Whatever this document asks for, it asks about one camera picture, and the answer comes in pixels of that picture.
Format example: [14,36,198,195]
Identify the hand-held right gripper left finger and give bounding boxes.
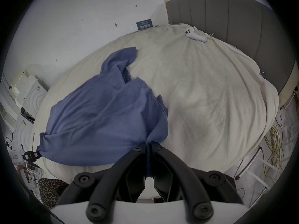
[56,144,149,222]

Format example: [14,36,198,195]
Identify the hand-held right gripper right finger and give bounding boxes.
[150,142,244,223]

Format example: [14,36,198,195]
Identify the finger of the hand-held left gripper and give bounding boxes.
[22,150,42,161]

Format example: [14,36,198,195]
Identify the dark blue shirt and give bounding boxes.
[39,47,169,180]

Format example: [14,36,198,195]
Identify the person's legs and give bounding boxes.
[38,178,69,210]

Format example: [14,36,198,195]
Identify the bed with beige sheet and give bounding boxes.
[30,23,280,200]

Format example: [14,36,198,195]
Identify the white hand controller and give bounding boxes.
[185,26,207,43]

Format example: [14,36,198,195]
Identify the blue card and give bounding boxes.
[136,19,154,31]

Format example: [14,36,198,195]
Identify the grey padded headboard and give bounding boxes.
[165,0,297,102]

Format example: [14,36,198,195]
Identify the yellow cable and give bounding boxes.
[263,125,285,179]

